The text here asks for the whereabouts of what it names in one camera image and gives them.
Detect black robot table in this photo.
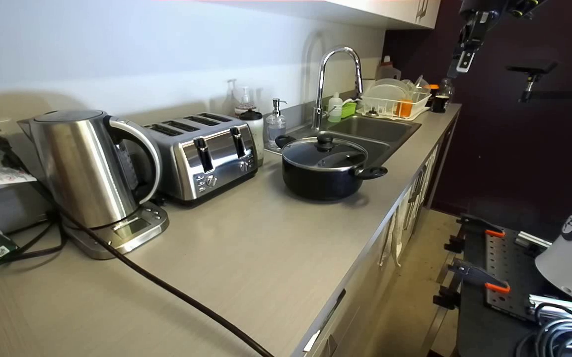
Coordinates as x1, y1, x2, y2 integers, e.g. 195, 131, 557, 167
457, 239, 537, 357

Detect clear soap dispenser bottle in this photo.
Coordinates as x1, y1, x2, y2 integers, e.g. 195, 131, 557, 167
265, 100, 287, 151

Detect upper wall cabinet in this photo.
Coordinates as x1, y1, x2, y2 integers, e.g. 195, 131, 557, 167
328, 0, 442, 30

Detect glass pot lid black knob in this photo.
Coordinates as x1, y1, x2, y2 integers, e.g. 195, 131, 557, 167
277, 135, 368, 171

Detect black power cable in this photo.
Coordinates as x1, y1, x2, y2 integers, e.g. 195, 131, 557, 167
0, 133, 277, 357

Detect orange handled clamp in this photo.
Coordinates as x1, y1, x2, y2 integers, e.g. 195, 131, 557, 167
444, 215, 509, 256
450, 260, 511, 296

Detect stainless steel electric kettle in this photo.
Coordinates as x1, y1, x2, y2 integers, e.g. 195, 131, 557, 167
21, 110, 169, 260

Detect white dish drying rack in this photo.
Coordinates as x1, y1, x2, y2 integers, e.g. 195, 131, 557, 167
362, 80, 432, 122

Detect grey cabinet fronts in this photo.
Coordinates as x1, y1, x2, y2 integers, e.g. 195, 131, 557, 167
303, 124, 452, 357

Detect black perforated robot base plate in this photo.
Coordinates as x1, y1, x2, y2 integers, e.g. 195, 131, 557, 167
485, 231, 545, 322

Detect stainless steel double sink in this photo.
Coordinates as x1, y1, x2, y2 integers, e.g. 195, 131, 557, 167
297, 118, 420, 167

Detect stainless steel four-slot toaster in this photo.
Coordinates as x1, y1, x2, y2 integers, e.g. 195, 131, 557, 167
146, 114, 259, 203

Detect green dish soap bottle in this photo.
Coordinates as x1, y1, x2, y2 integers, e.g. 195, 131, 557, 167
326, 94, 342, 124

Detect chrome kitchen faucet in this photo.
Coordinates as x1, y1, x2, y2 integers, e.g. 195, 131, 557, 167
314, 46, 364, 131

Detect black cooking pot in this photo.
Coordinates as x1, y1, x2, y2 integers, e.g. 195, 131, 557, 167
283, 157, 388, 201

